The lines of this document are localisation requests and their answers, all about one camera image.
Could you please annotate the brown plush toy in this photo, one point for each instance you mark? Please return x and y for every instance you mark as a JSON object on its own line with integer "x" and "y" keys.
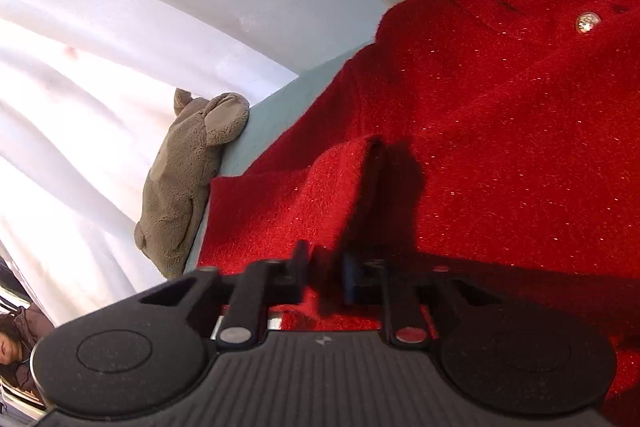
{"x": 180, "y": 187}

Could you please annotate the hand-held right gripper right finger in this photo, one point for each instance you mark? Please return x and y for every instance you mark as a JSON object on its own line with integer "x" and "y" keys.
{"x": 351, "y": 279}

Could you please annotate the white curtain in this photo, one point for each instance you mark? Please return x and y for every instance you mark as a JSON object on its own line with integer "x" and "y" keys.
{"x": 150, "y": 32}

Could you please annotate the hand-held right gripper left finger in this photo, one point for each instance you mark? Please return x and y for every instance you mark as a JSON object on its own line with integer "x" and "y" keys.
{"x": 300, "y": 263}

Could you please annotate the red knit sweater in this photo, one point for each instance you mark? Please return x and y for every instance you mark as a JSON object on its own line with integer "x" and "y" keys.
{"x": 480, "y": 142}

